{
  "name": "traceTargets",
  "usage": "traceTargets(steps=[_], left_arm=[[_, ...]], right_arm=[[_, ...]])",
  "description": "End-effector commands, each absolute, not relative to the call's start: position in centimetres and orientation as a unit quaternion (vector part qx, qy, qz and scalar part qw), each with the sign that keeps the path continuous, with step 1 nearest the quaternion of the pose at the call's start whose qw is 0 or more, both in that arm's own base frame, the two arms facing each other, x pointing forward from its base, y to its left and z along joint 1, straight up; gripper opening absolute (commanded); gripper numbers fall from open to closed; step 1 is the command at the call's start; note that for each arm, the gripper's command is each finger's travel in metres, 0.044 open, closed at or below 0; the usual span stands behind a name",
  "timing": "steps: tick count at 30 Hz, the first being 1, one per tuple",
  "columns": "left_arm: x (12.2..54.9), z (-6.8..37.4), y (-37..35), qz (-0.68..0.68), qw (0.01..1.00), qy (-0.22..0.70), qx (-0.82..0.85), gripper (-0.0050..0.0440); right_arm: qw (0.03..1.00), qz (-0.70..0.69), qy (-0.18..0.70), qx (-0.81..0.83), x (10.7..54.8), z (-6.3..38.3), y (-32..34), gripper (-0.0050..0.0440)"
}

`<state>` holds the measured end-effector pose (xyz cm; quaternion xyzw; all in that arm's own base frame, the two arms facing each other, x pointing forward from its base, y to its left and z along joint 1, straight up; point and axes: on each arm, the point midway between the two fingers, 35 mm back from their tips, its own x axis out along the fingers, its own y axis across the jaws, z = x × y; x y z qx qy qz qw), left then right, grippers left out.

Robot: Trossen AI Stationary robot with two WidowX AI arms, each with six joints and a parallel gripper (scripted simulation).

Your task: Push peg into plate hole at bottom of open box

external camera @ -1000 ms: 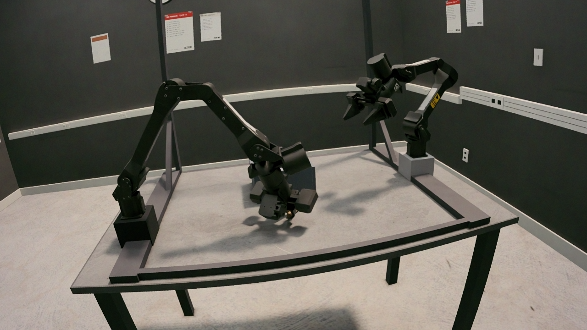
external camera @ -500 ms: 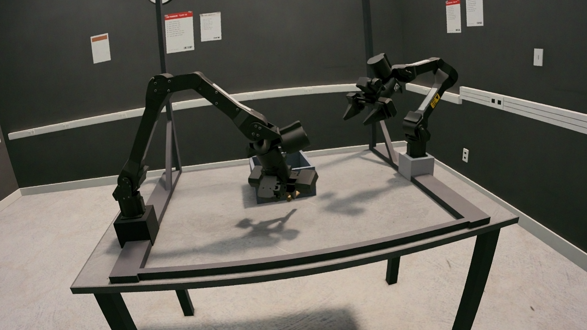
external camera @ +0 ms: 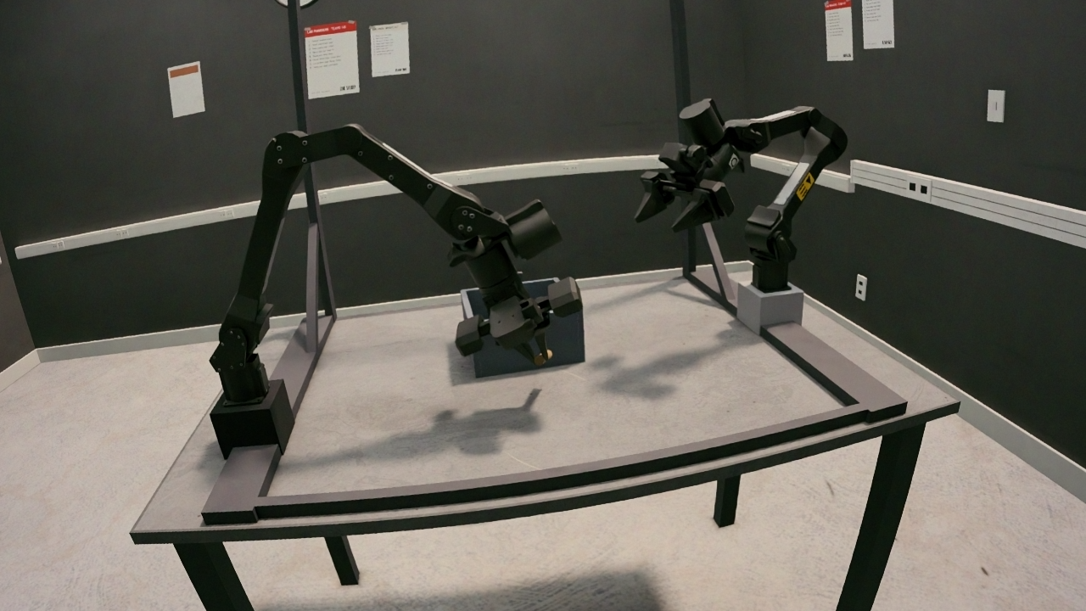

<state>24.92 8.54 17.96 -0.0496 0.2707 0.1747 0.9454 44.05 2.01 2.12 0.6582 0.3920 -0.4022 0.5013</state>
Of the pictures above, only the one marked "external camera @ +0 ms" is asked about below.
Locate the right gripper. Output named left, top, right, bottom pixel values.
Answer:
left=455, top=266, right=583, bottom=364

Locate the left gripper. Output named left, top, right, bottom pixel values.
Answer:
left=635, top=154, right=734, bottom=233

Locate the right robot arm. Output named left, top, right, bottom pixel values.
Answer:
left=209, top=124, right=561, bottom=407

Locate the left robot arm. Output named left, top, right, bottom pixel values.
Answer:
left=658, top=98, right=848, bottom=294

